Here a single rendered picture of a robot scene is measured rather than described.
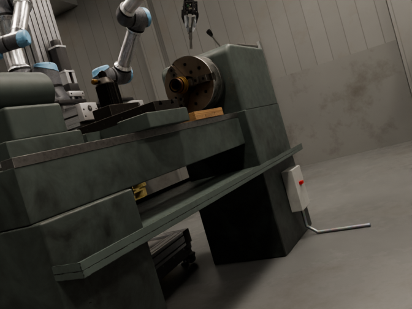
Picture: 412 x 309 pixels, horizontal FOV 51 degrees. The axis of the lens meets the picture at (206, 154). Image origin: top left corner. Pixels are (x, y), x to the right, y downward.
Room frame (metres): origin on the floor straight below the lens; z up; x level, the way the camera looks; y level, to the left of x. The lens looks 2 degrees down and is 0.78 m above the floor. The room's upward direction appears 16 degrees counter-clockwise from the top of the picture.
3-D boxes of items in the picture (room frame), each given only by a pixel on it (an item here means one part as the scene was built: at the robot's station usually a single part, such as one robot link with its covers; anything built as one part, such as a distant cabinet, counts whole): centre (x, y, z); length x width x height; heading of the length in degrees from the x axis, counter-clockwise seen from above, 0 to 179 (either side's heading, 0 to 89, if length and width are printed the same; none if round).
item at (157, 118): (1.86, 0.33, 0.90); 0.53 x 0.30 x 0.06; 61
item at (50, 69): (2.33, 0.70, 1.33); 0.13 x 0.12 x 0.14; 88
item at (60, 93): (2.33, 0.69, 1.21); 0.15 x 0.15 x 0.10
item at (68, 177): (2.14, 0.13, 0.77); 2.10 x 0.34 x 0.18; 151
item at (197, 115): (2.23, 0.08, 0.89); 0.36 x 0.30 x 0.04; 61
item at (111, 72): (2.79, 0.49, 1.33); 0.13 x 0.12 x 0.14; 135
